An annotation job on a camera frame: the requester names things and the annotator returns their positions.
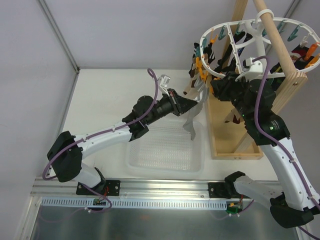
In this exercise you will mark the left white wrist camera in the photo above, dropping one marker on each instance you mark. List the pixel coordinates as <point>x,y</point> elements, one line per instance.
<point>163,82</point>

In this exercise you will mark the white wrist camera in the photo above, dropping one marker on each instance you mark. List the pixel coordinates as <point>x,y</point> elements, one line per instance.
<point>163,82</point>
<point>251,69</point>

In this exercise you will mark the wooden stand tray base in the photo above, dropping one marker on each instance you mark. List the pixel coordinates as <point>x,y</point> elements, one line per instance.
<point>225,137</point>

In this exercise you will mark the wooden round pole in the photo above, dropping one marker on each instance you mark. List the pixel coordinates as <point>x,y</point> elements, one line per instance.
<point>267,18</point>

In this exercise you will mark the white slotted cable duct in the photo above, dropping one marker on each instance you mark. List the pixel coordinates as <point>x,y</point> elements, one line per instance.
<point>127,203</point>

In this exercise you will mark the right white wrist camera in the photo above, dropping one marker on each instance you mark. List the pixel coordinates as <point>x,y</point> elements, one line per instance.
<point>251,69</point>

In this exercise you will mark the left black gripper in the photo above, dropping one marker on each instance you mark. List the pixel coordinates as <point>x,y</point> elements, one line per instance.
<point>175,101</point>

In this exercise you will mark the brown cream sock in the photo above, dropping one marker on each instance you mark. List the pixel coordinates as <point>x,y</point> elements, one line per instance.
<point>190,90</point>

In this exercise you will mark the black white striped sock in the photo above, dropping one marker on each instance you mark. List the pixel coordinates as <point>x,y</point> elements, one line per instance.
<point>195,63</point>

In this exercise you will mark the white plastic perforated basket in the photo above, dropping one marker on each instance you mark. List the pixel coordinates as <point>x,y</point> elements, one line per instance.
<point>167,148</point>

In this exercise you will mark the grey striped sock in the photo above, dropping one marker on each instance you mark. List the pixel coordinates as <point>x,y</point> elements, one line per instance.
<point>189,124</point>
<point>200,91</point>

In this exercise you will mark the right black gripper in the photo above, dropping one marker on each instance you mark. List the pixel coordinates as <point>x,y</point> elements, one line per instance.
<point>225,88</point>

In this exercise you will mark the black santa sock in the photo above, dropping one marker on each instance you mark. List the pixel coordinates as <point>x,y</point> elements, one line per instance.
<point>298,55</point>

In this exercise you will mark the orange clothes peg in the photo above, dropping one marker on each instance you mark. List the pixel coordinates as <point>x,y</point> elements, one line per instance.
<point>203,74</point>

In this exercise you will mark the white plastic sock hanger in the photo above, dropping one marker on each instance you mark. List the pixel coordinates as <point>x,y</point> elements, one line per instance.
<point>255,28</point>

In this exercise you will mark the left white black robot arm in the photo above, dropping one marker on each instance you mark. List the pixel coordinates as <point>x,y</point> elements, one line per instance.
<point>68,151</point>

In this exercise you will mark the aluminium mounting rail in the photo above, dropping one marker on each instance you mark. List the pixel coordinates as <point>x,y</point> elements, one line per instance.
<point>130,188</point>

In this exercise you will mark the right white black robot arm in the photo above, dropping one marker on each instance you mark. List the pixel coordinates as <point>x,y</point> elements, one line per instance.
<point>297,202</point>

